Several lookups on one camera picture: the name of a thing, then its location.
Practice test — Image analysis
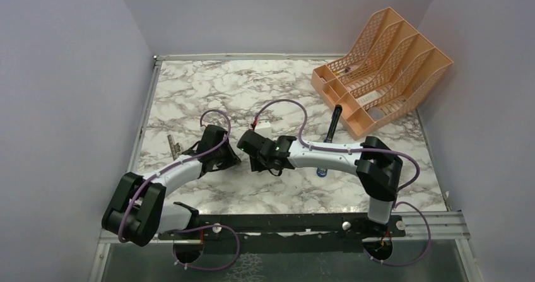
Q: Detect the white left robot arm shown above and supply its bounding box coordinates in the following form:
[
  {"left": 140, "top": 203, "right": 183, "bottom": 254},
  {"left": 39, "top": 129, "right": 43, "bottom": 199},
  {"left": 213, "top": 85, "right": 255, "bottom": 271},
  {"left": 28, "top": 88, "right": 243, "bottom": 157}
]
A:
[{"left": 101, "top": 125, "right": 241, "bottom": 247}]

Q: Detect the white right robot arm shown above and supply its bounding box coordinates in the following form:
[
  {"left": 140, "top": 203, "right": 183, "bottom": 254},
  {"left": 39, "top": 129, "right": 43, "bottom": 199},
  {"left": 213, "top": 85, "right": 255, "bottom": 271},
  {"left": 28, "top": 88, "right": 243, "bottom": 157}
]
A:
[{"left": 237, "top": 130, "right": 403, "bottom": 236}]

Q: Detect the peach plastic desk organizer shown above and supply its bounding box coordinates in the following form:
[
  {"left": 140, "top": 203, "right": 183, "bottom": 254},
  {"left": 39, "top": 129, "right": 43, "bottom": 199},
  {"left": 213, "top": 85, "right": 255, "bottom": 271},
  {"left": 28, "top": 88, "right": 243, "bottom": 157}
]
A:
[{"left": 311, "top": 8, "right": 454, "bottom": 139}]

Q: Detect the metal stapler magazine rail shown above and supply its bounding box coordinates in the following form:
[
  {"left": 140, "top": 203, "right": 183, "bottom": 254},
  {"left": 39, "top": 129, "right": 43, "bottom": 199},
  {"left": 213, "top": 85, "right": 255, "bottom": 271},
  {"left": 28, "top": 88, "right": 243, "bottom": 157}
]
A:
[{"left": 167, "top": 134, "right": 182, "bottom": 161}]

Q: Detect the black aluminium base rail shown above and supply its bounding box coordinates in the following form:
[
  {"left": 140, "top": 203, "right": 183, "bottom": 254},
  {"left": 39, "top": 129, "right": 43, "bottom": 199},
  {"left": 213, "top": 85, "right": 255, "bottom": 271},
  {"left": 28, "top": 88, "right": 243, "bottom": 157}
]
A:
[{"left": 98, "top": 211, "right": 471, "bottom": 256}]

